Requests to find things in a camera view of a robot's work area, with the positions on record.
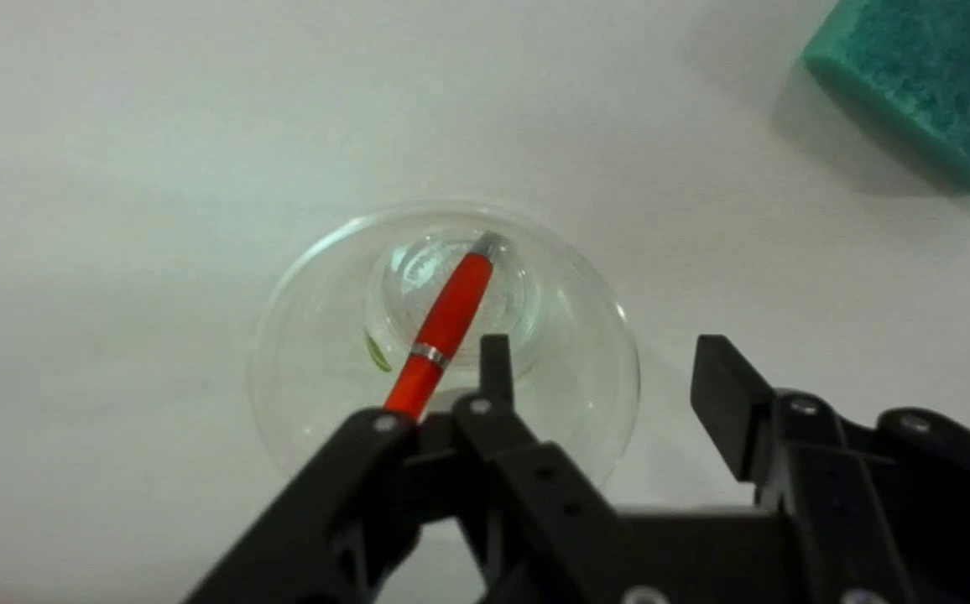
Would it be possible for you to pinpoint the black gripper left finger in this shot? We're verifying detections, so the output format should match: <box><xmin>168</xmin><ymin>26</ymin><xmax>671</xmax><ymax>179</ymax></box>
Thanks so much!
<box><xmin>180</xmin><ymin>329</ymin><xmax>644</xmax><ymax>604</ymax></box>

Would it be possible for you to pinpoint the green sponge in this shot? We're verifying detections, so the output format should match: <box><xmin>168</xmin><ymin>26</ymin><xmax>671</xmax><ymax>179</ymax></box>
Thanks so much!
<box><xmin>803</xmin><ymin>0</ymin><xmax>970</xmax><ymax>206</ymax></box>

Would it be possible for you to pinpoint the clear plastic cup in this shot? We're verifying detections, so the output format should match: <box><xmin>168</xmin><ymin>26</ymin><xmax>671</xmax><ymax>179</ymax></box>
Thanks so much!
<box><xmin>240</xmin><ymin>199</ymin><xmax>648</xmax><ymax>496</ymax></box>

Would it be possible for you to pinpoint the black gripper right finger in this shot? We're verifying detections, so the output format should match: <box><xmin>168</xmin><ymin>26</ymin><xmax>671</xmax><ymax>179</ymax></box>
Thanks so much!
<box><xmin>688</xmin><ymin>329</ymin><xmax>970</xmax><ymax>604</ymax></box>

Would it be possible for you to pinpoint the red pen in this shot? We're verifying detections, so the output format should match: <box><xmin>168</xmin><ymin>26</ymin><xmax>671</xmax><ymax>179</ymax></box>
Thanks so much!
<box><xmin>379</xmin><ymin>228</ymin><xmax>506</xmax><ymax>423</ymax></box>

